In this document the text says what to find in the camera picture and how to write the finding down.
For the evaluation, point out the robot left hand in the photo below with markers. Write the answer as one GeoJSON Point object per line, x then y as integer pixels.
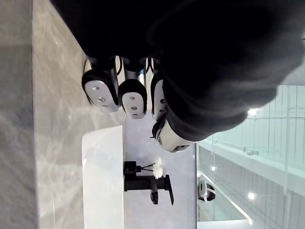
{"type": "Point", "coordinates": [190, 59]}

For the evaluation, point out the white artificial flowers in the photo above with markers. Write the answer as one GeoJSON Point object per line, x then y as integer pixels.
{"type": "Point", "coordinates": [157, 169]}

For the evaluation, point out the black square vase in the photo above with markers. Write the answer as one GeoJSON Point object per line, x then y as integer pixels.
{"type": "Point", "coordinates": [129, 167]}

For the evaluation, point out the black basin faucet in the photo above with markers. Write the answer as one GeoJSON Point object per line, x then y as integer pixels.
{"type": "Point", "coordinates": [152, 188]}

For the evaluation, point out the wall mirror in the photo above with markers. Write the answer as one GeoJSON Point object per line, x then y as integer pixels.
{"type": "Point", "coordinates": [250, 167]}

